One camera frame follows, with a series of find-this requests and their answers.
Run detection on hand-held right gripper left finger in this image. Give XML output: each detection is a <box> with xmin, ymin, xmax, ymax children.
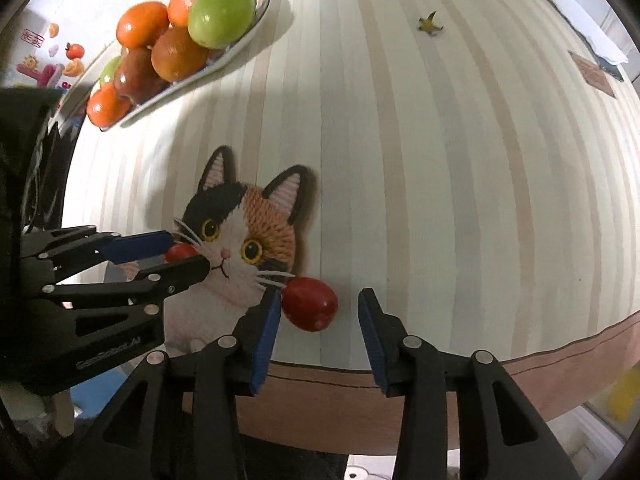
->
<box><xmin>60</xmin><ymin>290</ymin><xmax>283</xmax><ymax>480</ymax></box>

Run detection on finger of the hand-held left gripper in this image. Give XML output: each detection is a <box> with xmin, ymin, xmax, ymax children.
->
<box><xmin>44</xmin><ymin>255</ymin><xmax>212</xmax><ymax>312</ymax></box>
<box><xmin>21</xmin><ymin>225</ymin><xmax>176</xmax><ymax>272</ymax></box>

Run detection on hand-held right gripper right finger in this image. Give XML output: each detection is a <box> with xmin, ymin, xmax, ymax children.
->
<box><xmin>357</xmin><ymin>287</ymin><xmax>581</xmax><ymax>480</ymax></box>

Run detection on red cherry tomato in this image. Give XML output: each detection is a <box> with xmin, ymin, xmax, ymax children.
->
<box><xmin>281</xmin><ymin>277</ymin><xmax>339</xmax><ymax>333</ymax></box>
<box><xmin>165</xmin><ymin>243</ymin><xmax>199</xmax><ymax>263</ymax></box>

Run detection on small orange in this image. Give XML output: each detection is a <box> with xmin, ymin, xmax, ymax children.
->
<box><xmin>86</xmin><ymin>82</ymin><xmax>133</xmax><ymax>128</ymax></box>
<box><xmin>116</xmin><ymin>1</ymin><xmax>171</xmax><ymax>51</ymax></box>

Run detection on brown pear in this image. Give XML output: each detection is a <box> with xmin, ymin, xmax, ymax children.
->
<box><xmin>112</xmin><ymin>47</ymin><xmax>168</xmax><ymax>103</ymax></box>

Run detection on green apple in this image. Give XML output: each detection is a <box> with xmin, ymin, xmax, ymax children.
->
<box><xmin>99</xmin><ymin>55</ymin><xmax>123</xmax><ymax>88</ymax></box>
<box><xmin>187</xmin><ymin>0</ymin><xmax>256</xmax><ymax>51</ymax></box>

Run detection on dark orange tangerine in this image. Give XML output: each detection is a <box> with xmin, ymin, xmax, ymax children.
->
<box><xmin>151</xmin><ymin>26</ymin><xmax>210</xmax><ymax>83</ymax></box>

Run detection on floral oval plate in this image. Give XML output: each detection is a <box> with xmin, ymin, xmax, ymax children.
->
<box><xmin>97</xmin><ymin>0</ymin><xmax>273</xmax><ymax>133</ymax></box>

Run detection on calico cat shaped mat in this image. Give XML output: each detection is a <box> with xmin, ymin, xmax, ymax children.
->
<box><xmin>162</xmin><ymin>145</ymin><xmax>321</xmax><ymax>357</ymax></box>

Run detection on striped pink tablecloth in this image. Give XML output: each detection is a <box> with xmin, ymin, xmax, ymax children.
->
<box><xmin>62</xmin><ymin>0</ymin><xmax>640</xmax><ymax>456</ymax></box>

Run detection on yellow object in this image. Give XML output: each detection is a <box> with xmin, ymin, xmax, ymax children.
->
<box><xmin>606</xmin><ymin>367</ymin><xmax>640</xmax><ymax>423</ymax></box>

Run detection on white folded cloth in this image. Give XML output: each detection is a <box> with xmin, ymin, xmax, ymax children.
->
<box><xmin>542</xmin><ymin>0</ymin><xmax>628</xmax><ymax>66</ymax></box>

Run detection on colourful wall stickers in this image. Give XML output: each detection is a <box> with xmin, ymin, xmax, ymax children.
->
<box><xmin>15</xmin><ymin>20</ymin><xmax>87</xmax><ymax>92</ymax></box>

